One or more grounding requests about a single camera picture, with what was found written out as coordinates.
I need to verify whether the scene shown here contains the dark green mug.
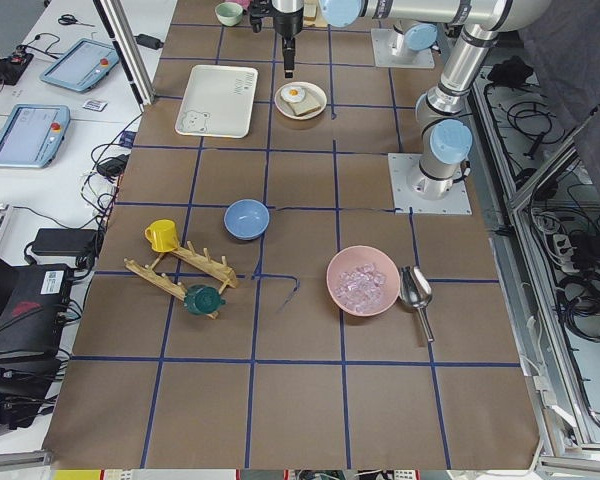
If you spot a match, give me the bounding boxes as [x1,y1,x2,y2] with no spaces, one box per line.
[183,284,225,318]

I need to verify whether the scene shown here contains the white round plate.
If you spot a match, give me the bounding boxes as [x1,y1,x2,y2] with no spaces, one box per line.
[274,81,327,120]

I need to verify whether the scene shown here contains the small card packet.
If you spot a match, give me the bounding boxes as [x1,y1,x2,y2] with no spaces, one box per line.
[83,99,107,112]

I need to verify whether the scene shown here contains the far teach pendant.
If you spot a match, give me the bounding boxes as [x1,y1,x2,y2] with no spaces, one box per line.
[40,38,119,92]

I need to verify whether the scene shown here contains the fried egg toy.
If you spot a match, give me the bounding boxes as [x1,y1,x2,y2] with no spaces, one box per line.
[280,85,306,104]

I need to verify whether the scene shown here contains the bread slice on plate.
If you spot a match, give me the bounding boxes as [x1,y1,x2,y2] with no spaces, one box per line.
[286,93,321,117]

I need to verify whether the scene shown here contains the light green bowl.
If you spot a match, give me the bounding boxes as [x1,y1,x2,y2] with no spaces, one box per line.
[215,2,243,27]

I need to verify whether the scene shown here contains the aluminium frame post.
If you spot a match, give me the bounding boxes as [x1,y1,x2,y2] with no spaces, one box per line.
[93,0,155,106]

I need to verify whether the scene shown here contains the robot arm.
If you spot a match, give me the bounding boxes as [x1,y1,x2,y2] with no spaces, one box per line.
[319,0,550,201]
[249,1,437,78]

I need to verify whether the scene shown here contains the black power adapter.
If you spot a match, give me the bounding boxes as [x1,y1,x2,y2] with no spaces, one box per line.
[135,34,164,50]

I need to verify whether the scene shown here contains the teach pendant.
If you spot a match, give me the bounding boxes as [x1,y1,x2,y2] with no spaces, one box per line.
[0,104,71,169]
[40,38,119,92]

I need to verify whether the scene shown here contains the wooden mug rack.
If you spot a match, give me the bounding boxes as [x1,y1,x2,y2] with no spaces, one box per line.
[124,240,241,321]

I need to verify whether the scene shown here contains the black power brick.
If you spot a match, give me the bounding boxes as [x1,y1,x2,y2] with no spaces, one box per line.
[31,228,96,257]

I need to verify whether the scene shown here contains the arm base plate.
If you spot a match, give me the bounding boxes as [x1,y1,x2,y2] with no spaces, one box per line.
[371,24,437,69]
[388,153,472,215]

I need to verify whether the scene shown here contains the scissors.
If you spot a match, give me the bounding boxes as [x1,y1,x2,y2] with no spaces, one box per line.
[57,14,93,27]

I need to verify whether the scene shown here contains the metal scoop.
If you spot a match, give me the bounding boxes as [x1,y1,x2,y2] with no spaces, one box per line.
[399,266,435,343]

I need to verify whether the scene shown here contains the blue bowl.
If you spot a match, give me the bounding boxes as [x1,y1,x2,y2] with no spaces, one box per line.
[224,199,270,241]

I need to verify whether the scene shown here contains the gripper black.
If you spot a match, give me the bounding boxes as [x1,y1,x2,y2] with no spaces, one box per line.
[271,0,301,78]

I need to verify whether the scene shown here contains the grey curtain cloth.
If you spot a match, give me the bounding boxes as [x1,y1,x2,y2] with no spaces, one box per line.
[521,1,600,195]

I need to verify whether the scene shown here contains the pink bowl with ice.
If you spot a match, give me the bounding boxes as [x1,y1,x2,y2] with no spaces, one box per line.
[326,245,400,316]

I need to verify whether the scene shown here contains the near teach pendant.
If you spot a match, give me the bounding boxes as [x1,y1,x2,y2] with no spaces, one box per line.
[0,104,71,169]

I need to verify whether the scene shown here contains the yellow mug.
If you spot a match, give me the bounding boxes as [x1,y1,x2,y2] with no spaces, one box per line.
[144,219,180,253]

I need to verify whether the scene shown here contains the cream bear tray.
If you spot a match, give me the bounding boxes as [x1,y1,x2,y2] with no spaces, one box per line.
[175,65,258,139]

